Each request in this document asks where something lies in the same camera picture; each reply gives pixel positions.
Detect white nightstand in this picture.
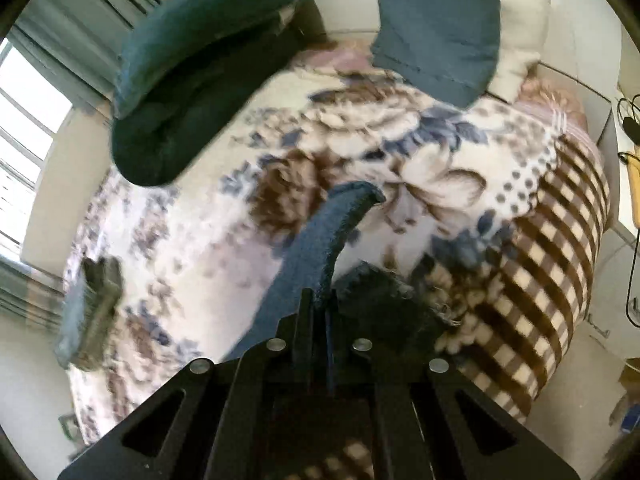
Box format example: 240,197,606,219
596,95,640,243

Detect pink striped bed sheet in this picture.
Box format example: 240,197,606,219
517,67,603,161

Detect floral printed blanket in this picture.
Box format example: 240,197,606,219
62,45,613,448

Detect white framed window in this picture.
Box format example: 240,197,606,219
0,37,77,261

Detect dark green folded quilt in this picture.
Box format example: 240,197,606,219
110,0,332,188

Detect blue pillow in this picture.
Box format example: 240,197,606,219
370,0,502,109

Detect black cable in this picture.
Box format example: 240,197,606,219
616,94,640,163

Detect white pillow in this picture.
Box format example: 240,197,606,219
486,0,552,104

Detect grey-blue striped curtain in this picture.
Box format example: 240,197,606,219
0,252,68,333
9,0,175,113

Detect blue denim pants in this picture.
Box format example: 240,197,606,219
224,181,456,362

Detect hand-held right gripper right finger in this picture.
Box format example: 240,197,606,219
322,300,587,480

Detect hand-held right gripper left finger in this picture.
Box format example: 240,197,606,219
57,287,321,480

